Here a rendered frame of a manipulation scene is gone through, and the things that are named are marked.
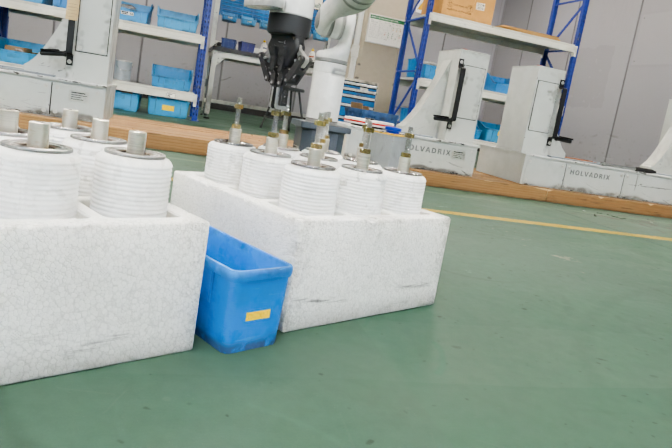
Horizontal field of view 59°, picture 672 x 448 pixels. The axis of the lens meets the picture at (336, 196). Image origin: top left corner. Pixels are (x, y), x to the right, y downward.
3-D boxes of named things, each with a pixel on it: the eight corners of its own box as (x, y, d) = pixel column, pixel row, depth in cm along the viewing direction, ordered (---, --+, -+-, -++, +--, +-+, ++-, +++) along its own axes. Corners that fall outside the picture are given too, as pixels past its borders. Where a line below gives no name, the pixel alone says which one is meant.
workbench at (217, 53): (199, 114, 690) (221, -53, 662) (314, 132, 731) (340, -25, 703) (203, 118, 623) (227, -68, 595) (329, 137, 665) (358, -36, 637)
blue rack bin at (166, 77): (150, 85, 587) (153, 63, 584) (189, 91, 598) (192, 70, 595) (149, 85, 540) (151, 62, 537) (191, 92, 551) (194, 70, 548)
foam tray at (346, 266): (162, 258, 118) (173, 170, 115) (308, 249, 145) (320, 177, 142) (282, 333, 91) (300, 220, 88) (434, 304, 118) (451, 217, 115)
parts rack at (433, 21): (380, 145, 674) (415, -54, 642) (521, 167, 730) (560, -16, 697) (400, 152, 614) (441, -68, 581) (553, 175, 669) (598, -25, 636)
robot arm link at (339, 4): (344, -36, 143) (380, -27, 146) (313, 8, 168) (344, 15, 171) (341, 0, 142) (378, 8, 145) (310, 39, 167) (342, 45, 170)
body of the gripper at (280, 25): (323, 17, 102) (314, 72, 103) (292, 17, 108) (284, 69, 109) (289, 7, 97) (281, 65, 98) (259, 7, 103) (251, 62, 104)
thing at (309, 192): (332, 280, 98) (351, 174, 95) (278, 279, 94) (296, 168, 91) (311, 263, 107) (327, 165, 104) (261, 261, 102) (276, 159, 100)
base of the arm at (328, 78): (302, 119, 173) (311, 60, 170) (332, 124, 175) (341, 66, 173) (309, 121, 164) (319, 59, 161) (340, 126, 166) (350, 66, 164)
